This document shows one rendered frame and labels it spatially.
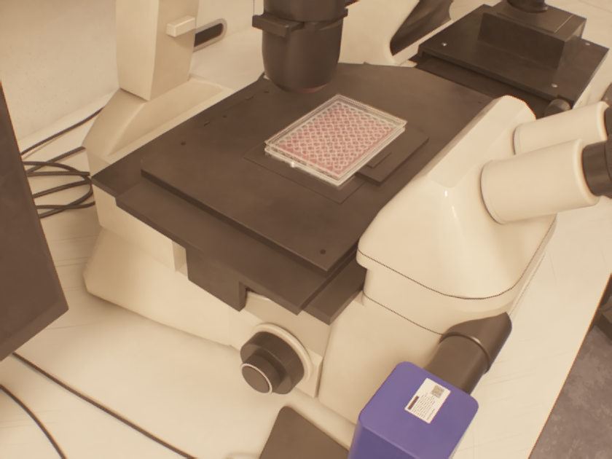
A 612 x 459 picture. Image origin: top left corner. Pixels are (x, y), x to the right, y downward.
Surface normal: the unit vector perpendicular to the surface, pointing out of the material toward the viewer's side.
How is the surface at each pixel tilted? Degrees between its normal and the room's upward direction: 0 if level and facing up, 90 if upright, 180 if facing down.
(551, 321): 0
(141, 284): 48
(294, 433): 5
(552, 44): 90
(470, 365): 26
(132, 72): 90
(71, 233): 0
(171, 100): 90
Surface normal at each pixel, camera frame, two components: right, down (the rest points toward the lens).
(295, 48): -0.18, 0.65
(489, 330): 0.31, -0.57
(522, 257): 0.65, -0.15
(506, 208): -0.46, 0.70
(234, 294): -0.59, 0.51
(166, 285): -0.40, -0.11
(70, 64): 0.80, 0.43
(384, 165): 0.05, -0.75
